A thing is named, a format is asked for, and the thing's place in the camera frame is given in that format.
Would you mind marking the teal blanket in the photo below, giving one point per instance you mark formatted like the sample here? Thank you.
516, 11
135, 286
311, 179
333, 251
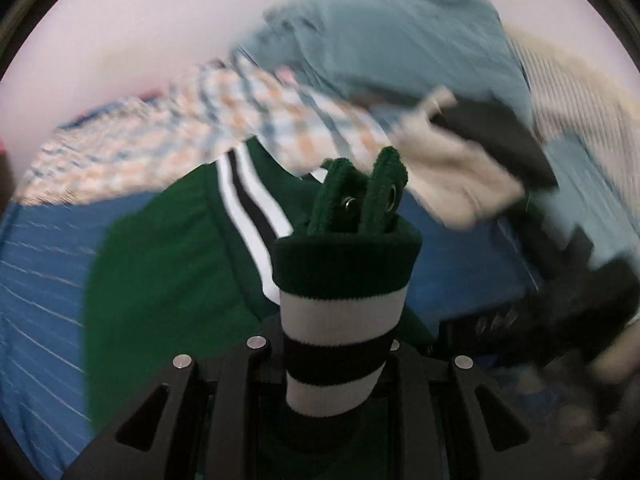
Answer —
400, 45

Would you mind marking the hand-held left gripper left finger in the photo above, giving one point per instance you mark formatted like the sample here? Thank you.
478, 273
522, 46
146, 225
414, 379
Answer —
230, 375

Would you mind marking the cream ribbed sweater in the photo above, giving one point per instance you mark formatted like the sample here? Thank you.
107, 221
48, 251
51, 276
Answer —
575, 85

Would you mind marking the black jacket white fleece lining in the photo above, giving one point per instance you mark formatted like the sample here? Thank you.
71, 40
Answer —
465, 170

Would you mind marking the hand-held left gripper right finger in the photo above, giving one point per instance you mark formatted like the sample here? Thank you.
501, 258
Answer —
425, 385

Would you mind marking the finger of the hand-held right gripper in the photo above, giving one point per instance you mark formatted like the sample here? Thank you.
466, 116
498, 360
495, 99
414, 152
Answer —
480, 330

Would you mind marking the green and white varsity jacket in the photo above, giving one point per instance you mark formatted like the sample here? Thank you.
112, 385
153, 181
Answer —
150, 285

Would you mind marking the light blue garment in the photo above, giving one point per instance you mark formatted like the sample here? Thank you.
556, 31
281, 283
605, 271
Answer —
575, 175

